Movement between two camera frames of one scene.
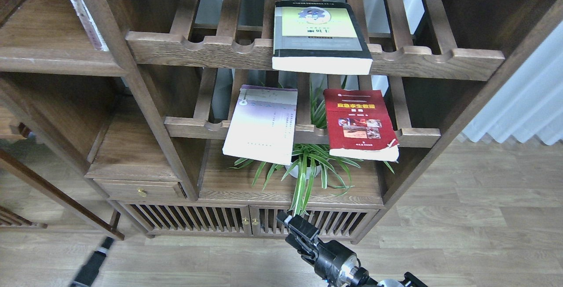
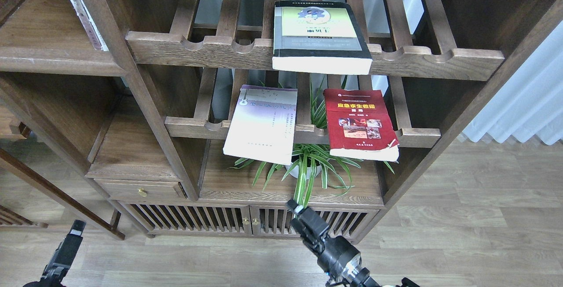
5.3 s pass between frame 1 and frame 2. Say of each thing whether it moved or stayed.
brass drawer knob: stayed
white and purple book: stayed
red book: stayed
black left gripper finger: moved
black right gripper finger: moved
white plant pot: stayed
